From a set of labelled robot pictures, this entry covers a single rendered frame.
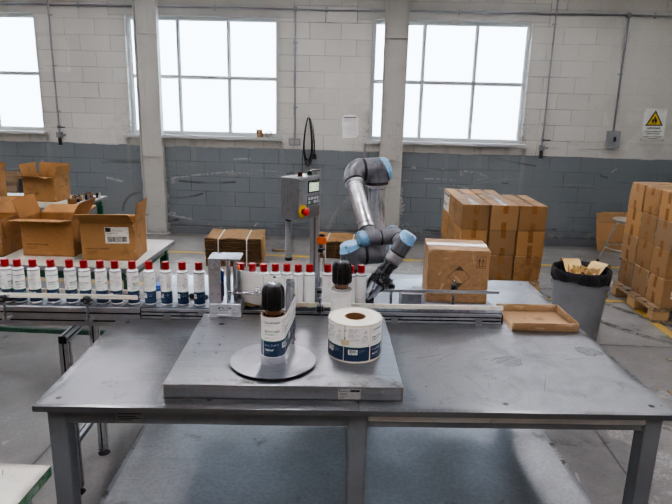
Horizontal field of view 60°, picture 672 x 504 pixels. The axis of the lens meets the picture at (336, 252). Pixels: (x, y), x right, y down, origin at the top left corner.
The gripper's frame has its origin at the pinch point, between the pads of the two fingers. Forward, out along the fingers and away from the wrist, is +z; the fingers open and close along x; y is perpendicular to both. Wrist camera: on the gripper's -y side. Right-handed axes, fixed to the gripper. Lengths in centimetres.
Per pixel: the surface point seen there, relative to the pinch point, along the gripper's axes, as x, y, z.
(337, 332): -16, 58, 3
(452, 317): 37.2, 5.3, -12.6
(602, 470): 154, -6, 19
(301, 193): -51, 0, -25
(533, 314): 75, -8, -31
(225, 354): -46, 54, 33
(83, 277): -115, 3, 57
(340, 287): -19.0, 31.4, -5.3
